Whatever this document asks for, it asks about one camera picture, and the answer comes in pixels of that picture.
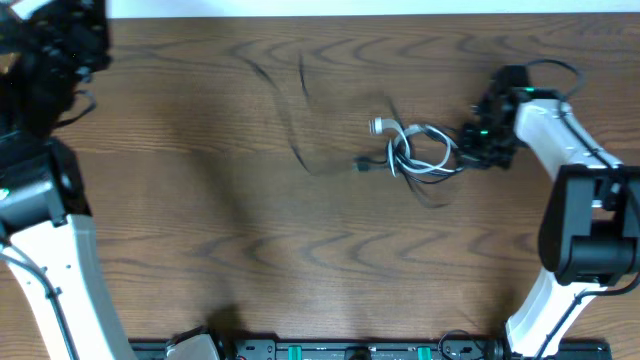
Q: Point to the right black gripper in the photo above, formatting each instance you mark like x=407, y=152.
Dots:
x=469, y=158

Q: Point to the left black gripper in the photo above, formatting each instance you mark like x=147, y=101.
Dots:
x=69, y=20

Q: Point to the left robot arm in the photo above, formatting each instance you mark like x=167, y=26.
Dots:
x=48, y=235

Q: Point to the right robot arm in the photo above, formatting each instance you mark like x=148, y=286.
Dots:
x=589, y=235

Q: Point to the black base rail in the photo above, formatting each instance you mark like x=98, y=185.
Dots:
x=450, y=348

